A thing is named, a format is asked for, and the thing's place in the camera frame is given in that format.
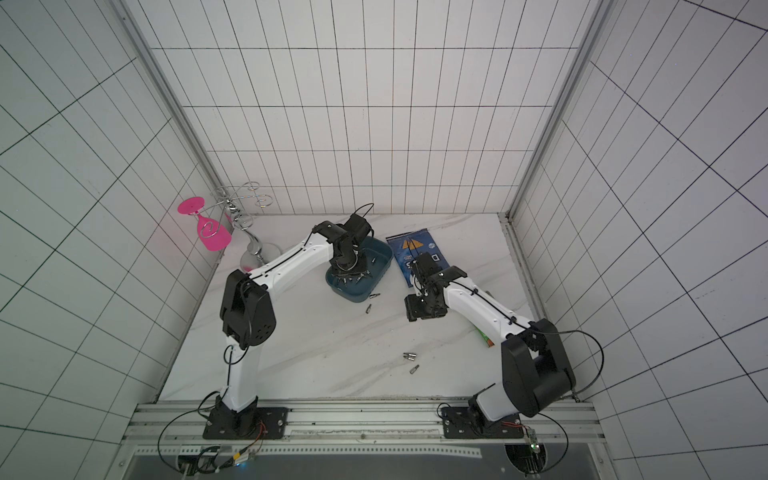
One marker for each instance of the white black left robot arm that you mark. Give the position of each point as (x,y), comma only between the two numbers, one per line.
(248,315)

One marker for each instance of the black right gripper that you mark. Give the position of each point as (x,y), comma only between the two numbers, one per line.
(422,306)

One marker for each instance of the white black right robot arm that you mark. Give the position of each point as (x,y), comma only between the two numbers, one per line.
(535,368)

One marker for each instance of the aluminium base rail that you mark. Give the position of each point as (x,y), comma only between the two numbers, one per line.
(315,426)

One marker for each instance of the chrome lamp with pink shades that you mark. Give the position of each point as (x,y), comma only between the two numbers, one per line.
(217,223)

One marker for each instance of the teal plastic storage box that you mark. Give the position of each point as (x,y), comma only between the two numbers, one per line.
(357,286)

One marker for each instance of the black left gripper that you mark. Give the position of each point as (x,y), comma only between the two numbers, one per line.
(361,268)

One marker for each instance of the blue Doritos chip bag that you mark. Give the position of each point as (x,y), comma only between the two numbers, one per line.
(407,246)

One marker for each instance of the green orange snack bag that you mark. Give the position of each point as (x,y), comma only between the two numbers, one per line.
(486,339)

